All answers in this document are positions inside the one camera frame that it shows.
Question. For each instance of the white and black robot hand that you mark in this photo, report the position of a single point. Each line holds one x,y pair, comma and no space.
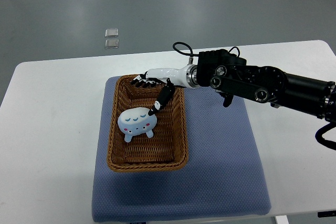
170,78

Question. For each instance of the light blue toy figure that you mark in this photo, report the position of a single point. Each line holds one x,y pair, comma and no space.
136,121

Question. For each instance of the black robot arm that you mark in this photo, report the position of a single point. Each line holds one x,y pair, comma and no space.
230,76

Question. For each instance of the brown wicker basket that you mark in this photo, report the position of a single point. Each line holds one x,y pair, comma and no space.
166,150

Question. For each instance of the upper metal floor plate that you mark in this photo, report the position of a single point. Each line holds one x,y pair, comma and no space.
112,32

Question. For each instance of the blue quilted mat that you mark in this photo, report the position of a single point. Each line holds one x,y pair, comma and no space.
223,176

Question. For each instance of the black table control panel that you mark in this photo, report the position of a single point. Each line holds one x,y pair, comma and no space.
326,214

